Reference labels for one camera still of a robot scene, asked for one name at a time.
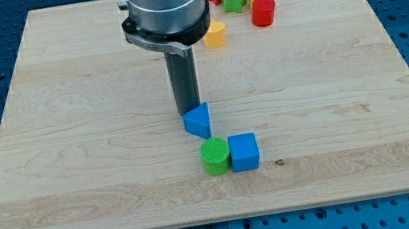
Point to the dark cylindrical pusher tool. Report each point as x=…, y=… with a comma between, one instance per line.
x=182, y=76

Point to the yellow half-round block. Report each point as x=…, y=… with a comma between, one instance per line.
x=216, y=35

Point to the blue cube block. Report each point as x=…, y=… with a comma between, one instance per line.
x=245, y=154

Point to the wooden board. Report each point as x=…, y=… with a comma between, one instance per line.
x=91, y=138

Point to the red cylinder block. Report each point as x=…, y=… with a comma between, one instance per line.
x=263, y=12

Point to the green cylinder block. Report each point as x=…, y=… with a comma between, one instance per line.
x=215, y=155

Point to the blue triangle block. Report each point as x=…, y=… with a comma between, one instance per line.
x=197, y=121

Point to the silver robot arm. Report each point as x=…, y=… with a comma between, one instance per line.
x=166, y=26

